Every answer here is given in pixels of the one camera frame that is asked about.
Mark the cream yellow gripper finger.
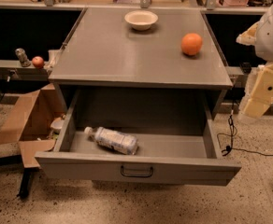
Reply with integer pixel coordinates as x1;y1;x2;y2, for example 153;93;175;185
239;62;273;119

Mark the clear plastic water bottle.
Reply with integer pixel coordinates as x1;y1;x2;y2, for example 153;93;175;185
84;127;138;155

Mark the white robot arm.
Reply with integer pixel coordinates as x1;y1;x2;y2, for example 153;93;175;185
237;4;273;120

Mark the grey open top drawer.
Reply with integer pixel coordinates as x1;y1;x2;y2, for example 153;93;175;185
36;87;241;186

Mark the grey cabinet counter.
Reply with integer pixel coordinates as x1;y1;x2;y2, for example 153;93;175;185
48;7;234;120

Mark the black small device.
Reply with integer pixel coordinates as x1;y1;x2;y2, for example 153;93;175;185
239;63;251;74

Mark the grey side shelf right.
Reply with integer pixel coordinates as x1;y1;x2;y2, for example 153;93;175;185
225;66;248;88

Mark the grey side shelf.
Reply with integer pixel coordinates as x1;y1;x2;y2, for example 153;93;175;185
225;66;248;88
0;49;61;81

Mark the orange fruit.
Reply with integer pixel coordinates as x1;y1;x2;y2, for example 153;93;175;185
180;33;203;56

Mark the white ceramic bowl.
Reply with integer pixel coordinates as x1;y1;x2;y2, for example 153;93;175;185
124;10;158;31

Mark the white plastic bag in box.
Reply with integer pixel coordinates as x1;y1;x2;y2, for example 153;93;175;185
50;118;65;133

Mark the red apple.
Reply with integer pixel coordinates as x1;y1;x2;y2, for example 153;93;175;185
32;56;45;68

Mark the brown cardboard box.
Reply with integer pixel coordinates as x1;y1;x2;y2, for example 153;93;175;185
0;84;65;168

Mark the small grey figurine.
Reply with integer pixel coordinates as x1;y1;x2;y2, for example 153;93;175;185
15;48;31;67

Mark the grey side shelf left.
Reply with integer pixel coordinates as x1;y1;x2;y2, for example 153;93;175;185
0;49;61;81

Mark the black cable on floor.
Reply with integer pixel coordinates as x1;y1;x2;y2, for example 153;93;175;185
216;103;273;160

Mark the black drawer handle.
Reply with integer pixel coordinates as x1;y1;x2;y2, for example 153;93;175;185
120;166;153;178

